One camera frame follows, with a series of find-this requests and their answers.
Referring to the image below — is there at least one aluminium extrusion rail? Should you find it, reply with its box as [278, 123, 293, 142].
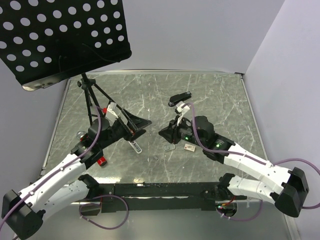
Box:
[23, 181, 290, 206]

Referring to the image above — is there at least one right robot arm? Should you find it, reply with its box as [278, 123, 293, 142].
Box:
[158, 116, 309, 218]

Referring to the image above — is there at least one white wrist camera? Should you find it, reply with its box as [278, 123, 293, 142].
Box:
[175, 101, 190, 126]
[102, 101, 119, 125]

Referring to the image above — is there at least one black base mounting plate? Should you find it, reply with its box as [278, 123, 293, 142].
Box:
[81, 182, 247, 213]

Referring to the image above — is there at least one red cylindrical object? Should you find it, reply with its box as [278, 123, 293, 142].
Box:
[76, 130, 108, 167]

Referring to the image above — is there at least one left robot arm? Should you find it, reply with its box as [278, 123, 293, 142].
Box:
[0, 108, 152, 240]

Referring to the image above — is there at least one black stapler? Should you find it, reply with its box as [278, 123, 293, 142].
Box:
[168, 91, 192, 107]

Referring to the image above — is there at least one staple tray with staples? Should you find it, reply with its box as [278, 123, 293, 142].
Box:
[163, 144, 176, 152]

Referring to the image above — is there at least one black tripod stand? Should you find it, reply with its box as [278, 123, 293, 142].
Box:
[77, 73, 123, 126]

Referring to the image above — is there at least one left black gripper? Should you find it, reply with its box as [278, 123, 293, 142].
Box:
[99, 108, 152, 149]

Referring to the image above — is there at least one black perforated music stand desk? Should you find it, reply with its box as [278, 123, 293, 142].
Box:
[0, 0, 132, 92]

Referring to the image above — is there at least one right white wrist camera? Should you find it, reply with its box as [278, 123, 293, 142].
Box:
[175, 101, 190, 126]

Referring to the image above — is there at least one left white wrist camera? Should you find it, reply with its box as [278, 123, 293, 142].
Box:
[102, 101, 119, 125]

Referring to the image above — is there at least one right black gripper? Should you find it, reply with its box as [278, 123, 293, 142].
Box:
[158, 115, 206, 148]

